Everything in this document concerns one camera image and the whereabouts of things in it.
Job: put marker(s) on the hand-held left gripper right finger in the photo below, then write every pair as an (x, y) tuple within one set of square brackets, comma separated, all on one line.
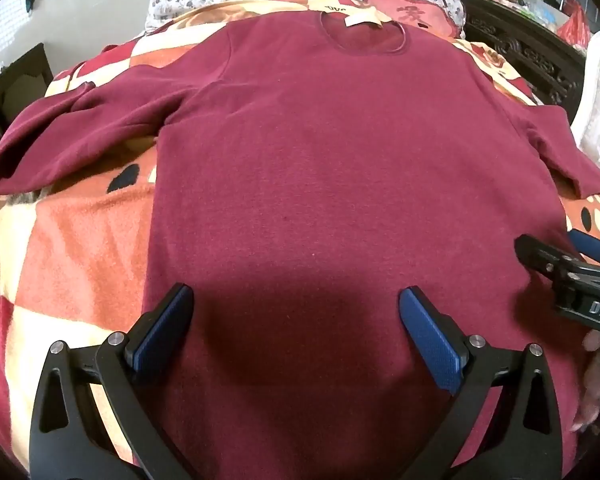
[(430, 342)]

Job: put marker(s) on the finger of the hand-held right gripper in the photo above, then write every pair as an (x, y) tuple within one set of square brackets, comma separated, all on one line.
[(592, 247), (540, 255)]

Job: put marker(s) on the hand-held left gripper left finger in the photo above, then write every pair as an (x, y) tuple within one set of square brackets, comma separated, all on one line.
[(161, 327)]

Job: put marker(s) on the maroon long-sleeved shirt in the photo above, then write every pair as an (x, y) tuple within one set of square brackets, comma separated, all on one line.
[(320, 170)]

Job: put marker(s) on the person's right hand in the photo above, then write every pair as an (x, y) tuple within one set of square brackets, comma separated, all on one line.
[(595, 375)]

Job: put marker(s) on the checked orange and red blanket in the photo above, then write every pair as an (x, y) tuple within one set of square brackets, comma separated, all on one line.
[(70, 255)]

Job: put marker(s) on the dark carved wooden furniture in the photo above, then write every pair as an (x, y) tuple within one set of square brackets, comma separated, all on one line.
[(525, 50)]

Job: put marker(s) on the red plastic bag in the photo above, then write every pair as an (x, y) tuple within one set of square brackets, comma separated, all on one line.
[(576, 25)]

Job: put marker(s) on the dark wooden cabinet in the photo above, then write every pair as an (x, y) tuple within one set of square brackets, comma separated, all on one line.
[(15, 90)]

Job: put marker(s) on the red embroidered pillow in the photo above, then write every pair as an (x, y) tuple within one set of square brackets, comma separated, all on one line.
[(410, 7)]

